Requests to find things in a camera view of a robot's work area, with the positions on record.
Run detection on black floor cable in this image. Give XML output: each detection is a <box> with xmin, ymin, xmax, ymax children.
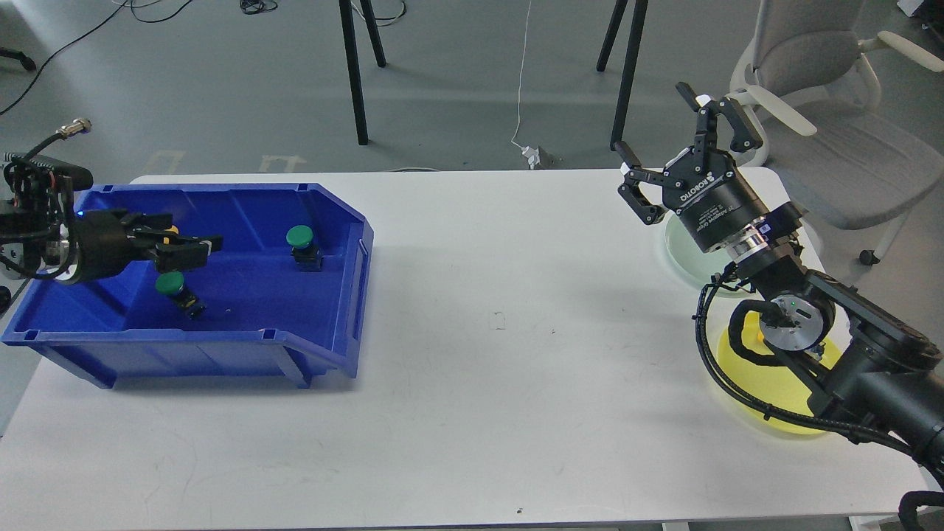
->
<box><xmin>0</xmin><ymin>0</ymin><xmax>196</xmax><ymax>117</ymax></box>

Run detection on black tripod legs right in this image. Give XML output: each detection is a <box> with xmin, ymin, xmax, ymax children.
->
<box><xmin>596</xmin><ymin>0</ymin><xmax>650</xmax><ymax>152</ymax></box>

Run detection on pale green plate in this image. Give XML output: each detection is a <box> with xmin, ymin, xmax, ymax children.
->
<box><xmin>663</xmin><ymin>214</ymin><xmax>732</xmax><ymax>289</ymax></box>

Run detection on blue plastic bin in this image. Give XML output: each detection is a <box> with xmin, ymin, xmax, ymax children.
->
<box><xmin>2</xmin><ymin>184</ymin><xmax>373</xmax><ymax>389</ymax></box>

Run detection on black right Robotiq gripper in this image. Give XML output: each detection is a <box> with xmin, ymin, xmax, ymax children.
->
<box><xmin>615</xmin><ymin>81</ymin><xmax>768</xmax><ymax>254</ymax></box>

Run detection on white cable with plug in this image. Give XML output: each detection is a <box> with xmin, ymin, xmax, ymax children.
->
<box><xmin>511</xmin><ymin>0</ymin><xmax>563</xmax><ymax>170</ymax></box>

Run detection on black tripod legs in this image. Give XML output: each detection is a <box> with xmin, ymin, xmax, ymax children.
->
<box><xmin>338</xmin><ymin>0</ymin><xmax>388</xmax><ymax>146</ymax></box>
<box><xmin>596</xmin><ymin>0</ymin><xmax>650</xmax><ymax>152</ymax></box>

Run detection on green push button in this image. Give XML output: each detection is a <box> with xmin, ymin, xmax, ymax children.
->
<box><xmin>154</xmin><ymin>270</ymin><xmax>206</xmax><ymax>319</ymax></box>
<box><xmin>285</xmin><ymin>224</ymin><xmax>324</xmax><ymax>272</ymax></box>

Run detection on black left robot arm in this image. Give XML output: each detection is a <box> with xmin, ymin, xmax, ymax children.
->
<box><xmin>1</xmin><ymin>118</ymin><xmax>223</xmax><ymax>317</ymax></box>

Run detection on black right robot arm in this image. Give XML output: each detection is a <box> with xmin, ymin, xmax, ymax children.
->
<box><xmin>611</xmin><ymin>82</ymin><xmax>943</xmax><ymax>483</ymax></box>

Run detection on grey office chair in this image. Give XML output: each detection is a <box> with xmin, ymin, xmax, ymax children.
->
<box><xmin>729</xmin><ymin>1</ymin><xmax>942</xmax><ymax>266</ymax></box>

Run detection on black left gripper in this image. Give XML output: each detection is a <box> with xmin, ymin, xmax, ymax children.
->
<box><xmin>56</xmin><ymin>209</ymin><xmax>223</xmax><ymax>285</ymax></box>

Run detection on yellow plate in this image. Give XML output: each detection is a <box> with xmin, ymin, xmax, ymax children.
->
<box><xmin>714</xmin><ymin>313</ymin><xmax>841</xmax><ymax>438</ymax></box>

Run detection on black tripod legs left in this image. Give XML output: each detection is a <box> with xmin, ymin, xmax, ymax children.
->
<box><xmin>338</xmin><ymin>0</ymin><xmax>388</xmax><ymax>146</ymax></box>

